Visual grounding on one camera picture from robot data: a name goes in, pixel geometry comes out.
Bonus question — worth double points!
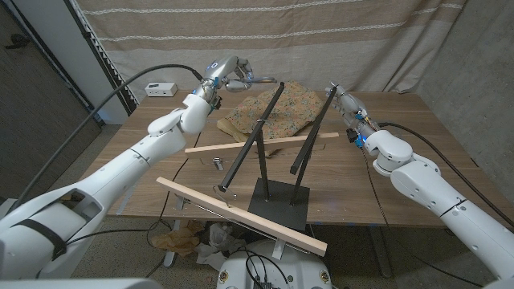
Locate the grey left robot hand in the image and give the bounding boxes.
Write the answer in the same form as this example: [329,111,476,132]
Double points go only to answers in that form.
[199,55,255,98]

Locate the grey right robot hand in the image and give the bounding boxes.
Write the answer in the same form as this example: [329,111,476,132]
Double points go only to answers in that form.
[327,83,379,142]

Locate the grey yellow handled scissors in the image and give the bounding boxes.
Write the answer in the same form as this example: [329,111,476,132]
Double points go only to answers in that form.
[244,75,278,86]

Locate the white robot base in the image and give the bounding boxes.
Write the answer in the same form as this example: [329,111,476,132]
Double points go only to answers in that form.
[216,239,333,289]

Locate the black metal hanger rack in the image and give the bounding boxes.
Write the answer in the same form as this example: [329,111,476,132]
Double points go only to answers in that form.
[218,82,338,232]

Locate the crumpled white paper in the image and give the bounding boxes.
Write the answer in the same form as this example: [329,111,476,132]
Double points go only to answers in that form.
[195,222,247,272]

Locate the crumpled brown paper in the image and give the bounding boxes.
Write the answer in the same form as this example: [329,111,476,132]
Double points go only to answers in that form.
[151,220,206,258]

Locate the floral fabric piece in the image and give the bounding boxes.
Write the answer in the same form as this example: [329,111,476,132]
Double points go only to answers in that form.
[218,79,325,141]

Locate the beige striped curtain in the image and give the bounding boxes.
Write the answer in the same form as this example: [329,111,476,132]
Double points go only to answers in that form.
[75,0,469,96]

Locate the white power strip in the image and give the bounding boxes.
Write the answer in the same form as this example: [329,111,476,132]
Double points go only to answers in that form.
[145,82,178,98]

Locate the upper wooden slat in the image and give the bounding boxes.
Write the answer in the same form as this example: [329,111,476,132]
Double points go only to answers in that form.
[184,132,341,160]

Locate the wooden slat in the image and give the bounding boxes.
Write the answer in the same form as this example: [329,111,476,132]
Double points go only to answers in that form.
[156,176,328,258]
[184,132,341,160]

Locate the grey table leg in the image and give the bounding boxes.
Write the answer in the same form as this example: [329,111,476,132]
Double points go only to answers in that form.
[368,226,394,279]

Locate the lower wooden slat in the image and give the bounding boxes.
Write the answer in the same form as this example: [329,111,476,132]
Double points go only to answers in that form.
[156,176,328,258]

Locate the white table leg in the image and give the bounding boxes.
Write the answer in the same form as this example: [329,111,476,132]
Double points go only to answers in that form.
[163,218,182,269]

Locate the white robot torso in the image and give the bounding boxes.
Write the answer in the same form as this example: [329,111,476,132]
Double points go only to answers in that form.
[0,278,161,289]

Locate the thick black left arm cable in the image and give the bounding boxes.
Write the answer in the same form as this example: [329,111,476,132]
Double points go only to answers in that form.
[7,63,204,214]

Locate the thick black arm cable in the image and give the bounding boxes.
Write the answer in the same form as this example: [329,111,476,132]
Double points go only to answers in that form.
[377,122,514,228]
[7,63,204,214]

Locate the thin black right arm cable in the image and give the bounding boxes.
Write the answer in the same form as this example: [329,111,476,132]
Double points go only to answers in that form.
[361,146,483,288]

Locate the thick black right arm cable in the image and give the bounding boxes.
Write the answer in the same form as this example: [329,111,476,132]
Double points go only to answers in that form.
[377,122,514,228]

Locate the black door handle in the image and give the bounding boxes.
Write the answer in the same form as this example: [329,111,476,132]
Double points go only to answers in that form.
[3,34,31,50]

